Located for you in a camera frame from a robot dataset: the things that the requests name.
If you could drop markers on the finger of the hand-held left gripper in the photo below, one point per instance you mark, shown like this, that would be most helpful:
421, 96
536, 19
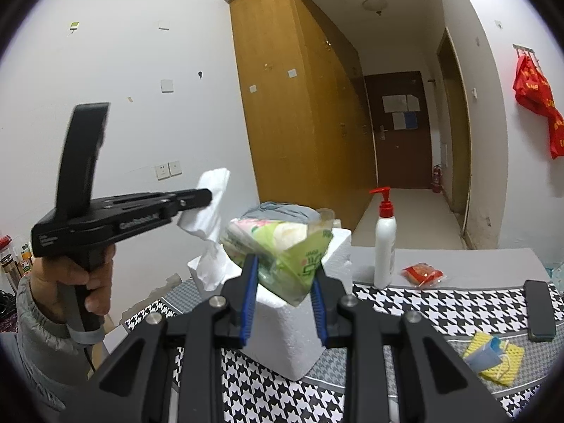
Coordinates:
189, 198

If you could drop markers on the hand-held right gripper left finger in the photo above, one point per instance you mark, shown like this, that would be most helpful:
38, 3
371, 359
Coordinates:
250, 295

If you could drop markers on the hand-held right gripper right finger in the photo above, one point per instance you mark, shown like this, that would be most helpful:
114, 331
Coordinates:
318, 313

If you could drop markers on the white tissue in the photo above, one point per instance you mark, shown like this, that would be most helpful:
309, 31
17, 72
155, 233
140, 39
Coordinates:
207, 222

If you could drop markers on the white fluffy cushion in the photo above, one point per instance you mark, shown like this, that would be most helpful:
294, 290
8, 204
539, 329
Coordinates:
282, 339

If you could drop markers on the green tissue packet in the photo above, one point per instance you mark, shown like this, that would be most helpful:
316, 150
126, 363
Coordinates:
286, 246

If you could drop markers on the person's left forearm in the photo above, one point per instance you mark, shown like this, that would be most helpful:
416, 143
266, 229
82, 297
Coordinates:
35, 361

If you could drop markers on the person's left hand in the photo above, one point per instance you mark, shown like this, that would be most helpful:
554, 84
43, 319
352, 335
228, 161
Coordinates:
48, 284

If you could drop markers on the grey cloth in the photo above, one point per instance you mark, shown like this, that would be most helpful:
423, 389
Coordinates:
282, 209

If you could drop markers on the white pump bottle red cap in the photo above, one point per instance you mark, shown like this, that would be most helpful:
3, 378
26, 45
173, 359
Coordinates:
384, 246

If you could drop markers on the red snack packet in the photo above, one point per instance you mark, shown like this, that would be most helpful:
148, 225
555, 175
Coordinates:
422, 273

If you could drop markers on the houndstooth tablecloth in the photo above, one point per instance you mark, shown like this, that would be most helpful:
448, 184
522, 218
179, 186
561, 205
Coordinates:
440, 310

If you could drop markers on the wooden wardrobe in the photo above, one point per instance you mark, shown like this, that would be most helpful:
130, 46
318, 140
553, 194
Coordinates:
286, 119

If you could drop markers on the blue face mask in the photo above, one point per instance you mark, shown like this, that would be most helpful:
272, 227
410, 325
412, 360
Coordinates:
482, 357

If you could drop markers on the dark brown door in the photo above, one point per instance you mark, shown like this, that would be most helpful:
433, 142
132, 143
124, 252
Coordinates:
403, 158

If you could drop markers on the red fire extinguisher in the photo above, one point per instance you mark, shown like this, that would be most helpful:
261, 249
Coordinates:
436, 179

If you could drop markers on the yellow sponge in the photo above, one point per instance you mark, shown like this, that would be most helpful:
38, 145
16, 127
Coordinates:
513, 354

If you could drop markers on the blue and white paper notice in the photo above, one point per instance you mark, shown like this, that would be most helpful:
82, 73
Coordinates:
404, 121

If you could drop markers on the black smartphone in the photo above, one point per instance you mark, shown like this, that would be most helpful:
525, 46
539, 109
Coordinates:
539, 310

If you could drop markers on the clear plastic bag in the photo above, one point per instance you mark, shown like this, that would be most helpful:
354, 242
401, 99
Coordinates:
557, 275

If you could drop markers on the round ceiling lamp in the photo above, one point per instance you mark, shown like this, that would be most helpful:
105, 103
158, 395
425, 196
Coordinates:
375, 5

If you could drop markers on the red hanging cloth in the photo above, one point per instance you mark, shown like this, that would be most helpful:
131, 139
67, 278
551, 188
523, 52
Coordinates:
535, 92

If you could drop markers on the white wall socket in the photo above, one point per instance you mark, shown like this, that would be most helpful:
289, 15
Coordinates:
175, 168
161, 171

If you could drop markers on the white wall switch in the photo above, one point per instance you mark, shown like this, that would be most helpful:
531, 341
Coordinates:
166, 85

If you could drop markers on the white wall plate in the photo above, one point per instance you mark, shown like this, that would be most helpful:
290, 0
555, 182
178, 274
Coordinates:
164, 25

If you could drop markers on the wooden side door frame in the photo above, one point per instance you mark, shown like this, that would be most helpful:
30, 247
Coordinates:
460, 141

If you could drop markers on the metal wall hook rack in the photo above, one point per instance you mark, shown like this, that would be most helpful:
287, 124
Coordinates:
526, 49

